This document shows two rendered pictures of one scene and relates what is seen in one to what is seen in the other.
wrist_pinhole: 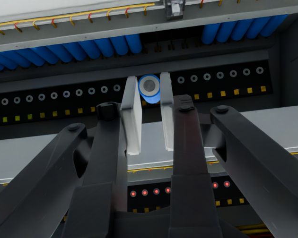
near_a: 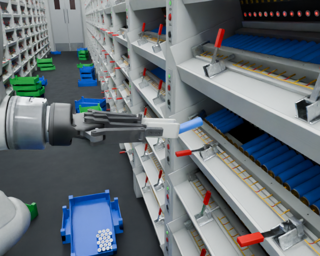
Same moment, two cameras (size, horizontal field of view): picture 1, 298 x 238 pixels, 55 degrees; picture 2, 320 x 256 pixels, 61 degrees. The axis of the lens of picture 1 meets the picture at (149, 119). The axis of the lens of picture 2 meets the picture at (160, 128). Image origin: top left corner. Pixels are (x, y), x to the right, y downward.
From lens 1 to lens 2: 0.55 m
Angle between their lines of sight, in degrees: 84
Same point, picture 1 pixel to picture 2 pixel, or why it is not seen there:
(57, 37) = (250, 170)
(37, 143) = (255, 121)
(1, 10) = (253, 201)
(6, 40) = (270, 190)
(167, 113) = not seen: hidden behind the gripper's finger
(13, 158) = (264, 120)
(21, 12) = (252, 193)
